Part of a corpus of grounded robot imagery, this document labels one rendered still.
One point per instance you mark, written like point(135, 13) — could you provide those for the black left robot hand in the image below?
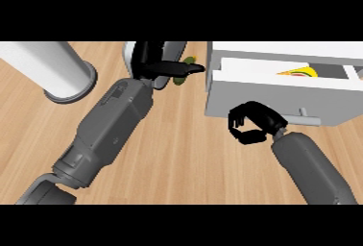
point(151, 68)

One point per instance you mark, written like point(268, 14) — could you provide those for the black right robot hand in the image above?
point(265, 117)

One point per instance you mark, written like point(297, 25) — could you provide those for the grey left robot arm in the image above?
point(111, 121)

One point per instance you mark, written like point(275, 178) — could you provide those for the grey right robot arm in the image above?
point(308, 163)

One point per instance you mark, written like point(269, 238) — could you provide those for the green vegetable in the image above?
point(181, 79)

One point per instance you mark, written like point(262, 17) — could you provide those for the yellow wedge-shaped item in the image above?
point(300, 72)

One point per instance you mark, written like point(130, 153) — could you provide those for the white cabinet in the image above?
point(284, 49)

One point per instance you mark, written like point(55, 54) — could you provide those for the white cylinder with grey base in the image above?
point(43, 65)

